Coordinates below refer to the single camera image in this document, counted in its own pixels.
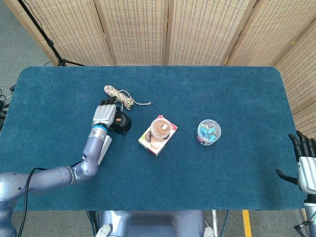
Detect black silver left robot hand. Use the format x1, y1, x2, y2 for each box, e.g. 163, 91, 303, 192
91, 98, 123, 129

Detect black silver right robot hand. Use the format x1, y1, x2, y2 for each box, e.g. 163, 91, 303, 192
276, 130, 316, 194

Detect white box with black print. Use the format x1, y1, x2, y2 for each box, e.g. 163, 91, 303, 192
97, 135, 113, 166

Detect colourful cardboard carton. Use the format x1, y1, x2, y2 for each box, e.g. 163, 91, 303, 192
138, 115, 178, 157

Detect clear jar with brown contents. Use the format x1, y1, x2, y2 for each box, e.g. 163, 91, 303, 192
150, 118, 173, 139

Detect yellow floor tape strip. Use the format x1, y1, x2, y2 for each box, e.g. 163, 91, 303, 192
242, 209, 253, 237

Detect black tripod stand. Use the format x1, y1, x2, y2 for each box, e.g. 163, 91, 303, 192
17, 0, 86, 67

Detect woven rattan folding screen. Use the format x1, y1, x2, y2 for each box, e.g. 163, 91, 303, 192
3, 0, 316, 139

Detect blue carpet table cover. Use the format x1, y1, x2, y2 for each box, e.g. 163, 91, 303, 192
0, 66, 306, 212

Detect clear jar of binder clips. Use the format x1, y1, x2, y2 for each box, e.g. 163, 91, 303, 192
197, 119, 222, 146

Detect purple robot torso base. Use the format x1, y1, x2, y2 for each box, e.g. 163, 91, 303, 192
95, 209, 215, 237

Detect beige braided rope bundle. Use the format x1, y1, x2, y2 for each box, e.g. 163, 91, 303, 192
104, 85, 154, 111

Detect black cables on floor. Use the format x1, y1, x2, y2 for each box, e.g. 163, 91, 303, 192
0, 83, 17, 130

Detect cable bundle under table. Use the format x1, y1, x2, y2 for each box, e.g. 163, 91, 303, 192
85, 210, 100, 237

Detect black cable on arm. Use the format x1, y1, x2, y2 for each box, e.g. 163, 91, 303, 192
17, 161, 82, 237

